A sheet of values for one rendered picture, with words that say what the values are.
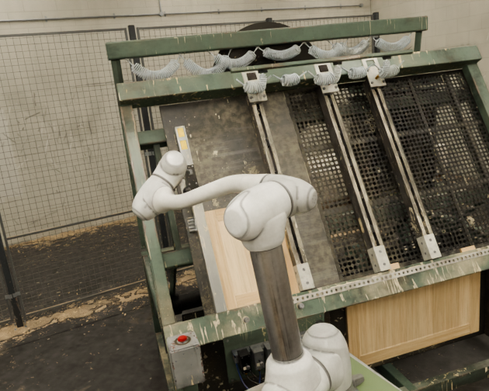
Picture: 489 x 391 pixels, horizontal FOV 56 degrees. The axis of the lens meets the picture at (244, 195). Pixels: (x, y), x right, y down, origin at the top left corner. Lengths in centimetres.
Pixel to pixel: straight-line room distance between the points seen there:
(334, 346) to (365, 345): 120
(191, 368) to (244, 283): 50
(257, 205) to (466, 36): 684
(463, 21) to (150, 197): 674
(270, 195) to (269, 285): 27
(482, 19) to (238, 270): 619
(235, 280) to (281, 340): 81
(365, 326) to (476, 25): 578
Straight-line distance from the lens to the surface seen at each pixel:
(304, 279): 227
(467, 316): 322
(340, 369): 169
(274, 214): 132
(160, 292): 216
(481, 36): 777
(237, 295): 223
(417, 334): 303
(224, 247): 226
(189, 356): 194
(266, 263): 137
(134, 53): 293
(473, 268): 275
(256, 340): 223
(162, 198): 172
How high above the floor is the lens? 194
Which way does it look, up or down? 15 degrees down
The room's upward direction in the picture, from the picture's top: 6 degrees counter-clockwise
